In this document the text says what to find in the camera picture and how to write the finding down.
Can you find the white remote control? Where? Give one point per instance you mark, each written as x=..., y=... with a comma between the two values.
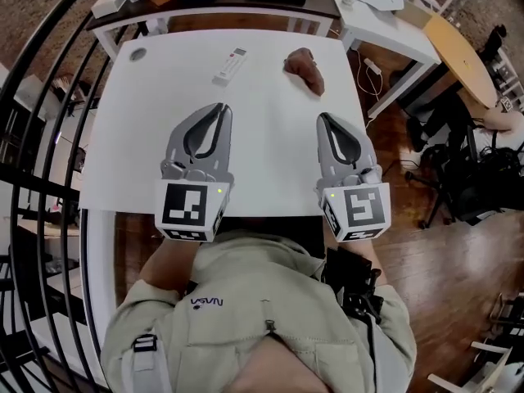
x=230, y=66

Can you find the round yellow table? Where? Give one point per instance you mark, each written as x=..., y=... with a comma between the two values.
x=462, y=55

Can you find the person's beige jacket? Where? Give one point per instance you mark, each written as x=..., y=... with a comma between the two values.
x=254, y=301

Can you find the black metal railing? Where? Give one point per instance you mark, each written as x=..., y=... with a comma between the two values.
x=24, y=96

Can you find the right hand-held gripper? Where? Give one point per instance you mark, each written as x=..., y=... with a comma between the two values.
x=360, y=211

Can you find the grey round table grommet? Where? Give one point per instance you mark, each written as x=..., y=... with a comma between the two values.
x=138, y=54

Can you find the white side table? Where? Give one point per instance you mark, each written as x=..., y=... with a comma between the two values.
x=389, y=35

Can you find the white power strip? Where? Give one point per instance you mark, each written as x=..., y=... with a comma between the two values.
x=372, y=66

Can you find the white flat box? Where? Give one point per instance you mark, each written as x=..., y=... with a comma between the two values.
x=110, y=2

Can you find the person's left forearm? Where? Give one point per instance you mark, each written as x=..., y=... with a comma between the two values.
x=168, y=264

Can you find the white frame chair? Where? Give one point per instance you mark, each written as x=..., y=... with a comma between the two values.
x=483, y=367

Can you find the dark wooden table white legs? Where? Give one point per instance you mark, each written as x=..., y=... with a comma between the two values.
x=229, y=8

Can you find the flat cardboard box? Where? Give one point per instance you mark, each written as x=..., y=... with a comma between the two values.
x=415, y=14

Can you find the black office chair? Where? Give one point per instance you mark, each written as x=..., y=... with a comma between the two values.
x=434, y=137

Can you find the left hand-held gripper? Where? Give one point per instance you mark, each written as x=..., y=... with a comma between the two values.
x=184, y=207

